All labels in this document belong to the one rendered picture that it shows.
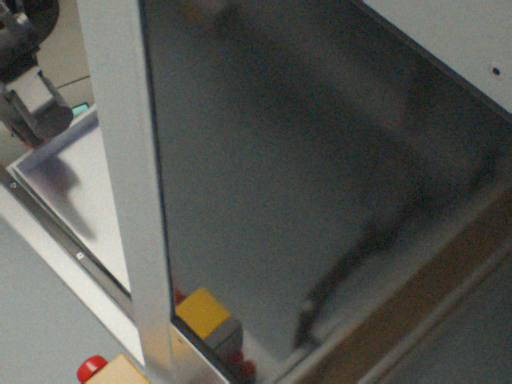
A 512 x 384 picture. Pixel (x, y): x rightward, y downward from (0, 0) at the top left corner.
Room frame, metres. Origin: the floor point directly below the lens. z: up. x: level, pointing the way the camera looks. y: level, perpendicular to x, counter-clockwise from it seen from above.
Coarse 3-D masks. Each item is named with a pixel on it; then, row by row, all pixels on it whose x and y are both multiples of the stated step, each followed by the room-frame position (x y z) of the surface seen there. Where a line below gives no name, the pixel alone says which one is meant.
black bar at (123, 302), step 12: (0, 168) 0.76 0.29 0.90; (0, 180) 0.74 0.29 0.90; (12, 180) 0.74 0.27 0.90; (12, 192) 0.72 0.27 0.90; (24, 192) 0.72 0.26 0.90; (24, 204) 0.70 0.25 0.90; (36, 204) 0.70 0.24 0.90; (36, 216) 0.68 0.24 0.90; (48, 216) 0.68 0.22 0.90; (48, 228) 0.66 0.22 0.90; (60, 228) 0.66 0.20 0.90; (60, 240) 0.64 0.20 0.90; (72, 240) 0.64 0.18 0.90; (72, 252) 0.62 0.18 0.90; (84, 252) 0.62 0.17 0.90; (84, 264) 0.60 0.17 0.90; (96, 264) 0.60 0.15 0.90; (96, 276) 0.58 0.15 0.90; (108, 288) 0.57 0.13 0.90; (120, 300) 0.55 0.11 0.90; (132, 312) 0.53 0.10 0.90
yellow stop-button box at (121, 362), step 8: (112, 360) 0.41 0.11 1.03; (120, 360) 0.41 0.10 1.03; (128, 360) 0.41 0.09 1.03; (104, 368) 0.40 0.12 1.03; (112, 368) 0.40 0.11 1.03; (120, 368) 0.40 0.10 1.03; (128, 368) 0.40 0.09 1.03; (136, 368) 0.40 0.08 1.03; (96, 376) 0.39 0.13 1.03; (104, 376) 0.39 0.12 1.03; (112, 376) 0.39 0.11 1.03; (120, 376) 0.39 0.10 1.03; (128, 376) 0.39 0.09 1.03; (136, 376) 0.39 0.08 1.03; (144, 376) 0.39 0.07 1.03
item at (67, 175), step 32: (96, 128) 0.84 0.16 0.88; (32, 160) 0.78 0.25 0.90; (64, 160) 0.79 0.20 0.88; (96, 160) 0.78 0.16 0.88; (32, 192) 0.72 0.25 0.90; (64, 192) 0.73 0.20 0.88; (96, 192) 0.73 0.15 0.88; (64, 224) 0.66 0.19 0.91; (96, 224) 0.67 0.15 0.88; (96, 256) 0.61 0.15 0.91; (128, 288) 0.56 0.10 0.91
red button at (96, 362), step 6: (96, 354) 0.43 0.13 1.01; (90, 360) 0.42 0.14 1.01; (96, 360) 0.42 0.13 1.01; (102, 360) 0.42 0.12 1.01; (84, 366) 0.41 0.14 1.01; (90, 366) 0.41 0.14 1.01; (96, 366) 0.41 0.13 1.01; (102, 366) 0.41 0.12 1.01; (78, 372) 0.41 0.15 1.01; (84, 372) 0.41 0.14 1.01; (90, 372) 0.40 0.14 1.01; (96, 372) 0.41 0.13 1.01; (78, 378) 0.40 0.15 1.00; (84, 378) 0.40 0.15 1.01; (90, 378) 0.40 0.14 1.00
